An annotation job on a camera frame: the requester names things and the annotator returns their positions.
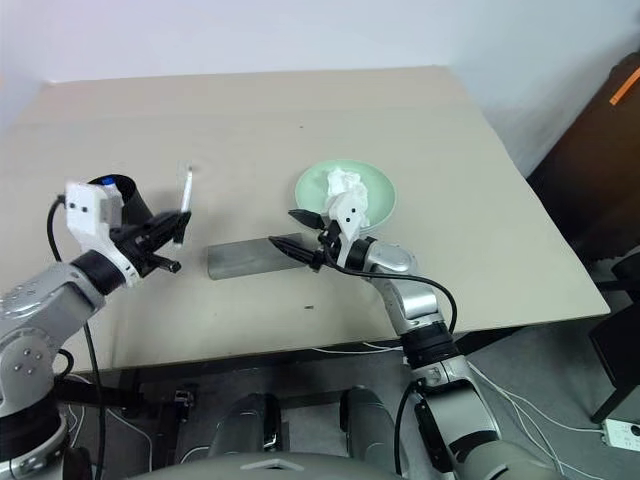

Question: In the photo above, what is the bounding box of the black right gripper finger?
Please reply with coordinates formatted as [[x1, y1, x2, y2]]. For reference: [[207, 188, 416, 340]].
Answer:
[[268, 235, 322, 272], [287, 209, 327, 231]]

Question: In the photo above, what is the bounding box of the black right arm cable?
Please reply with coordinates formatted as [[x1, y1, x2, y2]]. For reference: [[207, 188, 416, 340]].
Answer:
[[324, 259, 459, 336]]

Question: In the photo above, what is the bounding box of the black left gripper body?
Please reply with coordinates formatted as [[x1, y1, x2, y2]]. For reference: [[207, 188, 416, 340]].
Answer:
[[109, 223, 182, 278]]

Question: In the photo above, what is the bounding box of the white cable under table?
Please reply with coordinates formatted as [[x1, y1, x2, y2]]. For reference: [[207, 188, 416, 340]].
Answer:
[[308, 342, 407, 355]]

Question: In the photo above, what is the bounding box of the grey rounded robot shell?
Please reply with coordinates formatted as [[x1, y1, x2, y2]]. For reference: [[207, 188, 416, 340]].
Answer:
[[206, 391, 292, 457], [339, 385, 409, 462]]

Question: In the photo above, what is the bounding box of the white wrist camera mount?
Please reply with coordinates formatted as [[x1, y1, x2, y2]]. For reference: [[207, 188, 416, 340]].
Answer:
[[327, 192, 374, 269], [64, 180, 140, 290]]

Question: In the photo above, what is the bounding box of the black pen holder cup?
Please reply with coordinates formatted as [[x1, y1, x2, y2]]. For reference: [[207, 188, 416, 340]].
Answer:
[[86, 172, 157, 232]]

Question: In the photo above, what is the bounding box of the brown wooden cabinet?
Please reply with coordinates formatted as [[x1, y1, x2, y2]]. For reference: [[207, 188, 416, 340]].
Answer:
[[524, 48, 640, 262]]

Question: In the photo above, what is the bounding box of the grey robot torso top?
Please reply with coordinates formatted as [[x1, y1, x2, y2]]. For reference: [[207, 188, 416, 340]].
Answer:
[[128, 450, 417, 480]]

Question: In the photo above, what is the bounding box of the white power strip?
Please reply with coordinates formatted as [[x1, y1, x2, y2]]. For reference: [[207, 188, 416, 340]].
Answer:
[[600, 418, 640, 448]]

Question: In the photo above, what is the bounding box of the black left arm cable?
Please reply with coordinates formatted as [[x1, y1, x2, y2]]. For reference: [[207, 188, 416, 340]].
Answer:
[[46, 195, 109, 480]]

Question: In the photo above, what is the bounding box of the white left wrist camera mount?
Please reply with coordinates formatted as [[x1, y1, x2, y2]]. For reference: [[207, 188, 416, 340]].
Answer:
[[64, 180, 140, 290]]

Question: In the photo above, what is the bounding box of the grey glasses case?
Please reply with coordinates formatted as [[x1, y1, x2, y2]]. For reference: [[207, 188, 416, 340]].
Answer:
[[205, 234, 322, 282]]

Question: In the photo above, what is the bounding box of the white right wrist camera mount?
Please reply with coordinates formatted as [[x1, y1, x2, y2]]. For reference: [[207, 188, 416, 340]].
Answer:
[[327, 192, 374, 269]]

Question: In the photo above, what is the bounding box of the black side stand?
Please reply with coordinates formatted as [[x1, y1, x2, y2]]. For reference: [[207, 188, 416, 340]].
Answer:
[[588, 253, 640, 425]]

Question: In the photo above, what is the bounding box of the white cable on floor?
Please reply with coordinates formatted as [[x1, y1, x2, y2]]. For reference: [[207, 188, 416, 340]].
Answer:
[[66, 403, 155, 472]]

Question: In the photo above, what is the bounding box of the black table frame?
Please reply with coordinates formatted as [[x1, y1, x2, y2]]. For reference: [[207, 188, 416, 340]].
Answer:
[[53, 329, 481, 480]]

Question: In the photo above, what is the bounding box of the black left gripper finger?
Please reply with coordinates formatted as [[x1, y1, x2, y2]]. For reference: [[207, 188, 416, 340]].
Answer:
[[143, 211, 193, 234], [148, 221, 191, 249]]

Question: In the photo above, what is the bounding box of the white marker with black cap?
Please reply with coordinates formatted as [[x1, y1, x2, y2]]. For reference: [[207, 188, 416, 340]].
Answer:
[[176, 161, 195, 247]]

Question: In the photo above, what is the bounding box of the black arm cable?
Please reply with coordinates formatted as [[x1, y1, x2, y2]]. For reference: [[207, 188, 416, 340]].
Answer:
[[324, 259, 459, 336], [46, 195, 109, 480]]

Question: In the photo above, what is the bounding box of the white tissue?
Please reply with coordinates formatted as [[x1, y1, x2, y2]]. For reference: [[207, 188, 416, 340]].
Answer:
[[323, 168, 372, 227]]

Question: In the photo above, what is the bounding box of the orange tape strip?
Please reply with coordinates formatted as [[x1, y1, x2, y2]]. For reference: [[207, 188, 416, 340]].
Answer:
[[609, 66, 640, 107]]

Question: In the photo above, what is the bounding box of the green plastic plate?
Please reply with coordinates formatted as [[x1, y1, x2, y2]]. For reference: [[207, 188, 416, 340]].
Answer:
[[293, 158, 399, 234]]

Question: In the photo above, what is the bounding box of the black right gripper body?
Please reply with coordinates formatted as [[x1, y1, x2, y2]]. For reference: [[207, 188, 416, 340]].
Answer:
[[317, 221, 345, 267]]

